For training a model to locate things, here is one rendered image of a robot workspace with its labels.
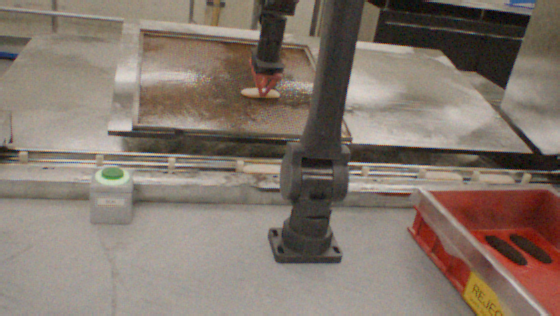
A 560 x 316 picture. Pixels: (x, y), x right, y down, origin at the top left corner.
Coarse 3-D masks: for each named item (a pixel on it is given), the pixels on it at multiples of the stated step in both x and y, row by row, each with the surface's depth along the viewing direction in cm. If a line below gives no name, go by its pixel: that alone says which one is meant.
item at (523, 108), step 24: (552, 0) 136; (528, 24) 145; (552, 24) 136; (528, 48) 144; (552, 48) 136; (528, 72) 144; (552, 72) 135; (504, 96) 153; (528, 96) 144; (552, 96) 135; (504, 120) 153; (528, 120) 143; (552, 120) 135; (528, 144) 143; (552, 144) 134; (552, 168) 134
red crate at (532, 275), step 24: (432, 240) 99; (480, 240) 107; (456, 264) 92; (504, 264) 100; (528, 264) 102; (552, 264) 103; (456, 288) 91; (528, 288) 95; (552, 288) 96; (552, 312) 89
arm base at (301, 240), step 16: (288, 224) 93; (304, 224) 90; (320, 224) 91; (272, 240) 94; (288, 240) 92; (304, 240) 90; (320, 240) 91; (336, 240) 97; (288, 256) 91; (304, 256) 92; (320, 256) 92; (336, 256) 93
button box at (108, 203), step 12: (96, 168) 95; (96, 180) 92; (132, 180) 94; (96, 192) 91; (108, 192) 91; (120, 192) 92; (132, 192) 92; (96, 204) 92; (108, 204) 92; (120, 204) 93; (132, 204) 98; (96, 216) 93; (108, 216) 93; (120, 216) 94
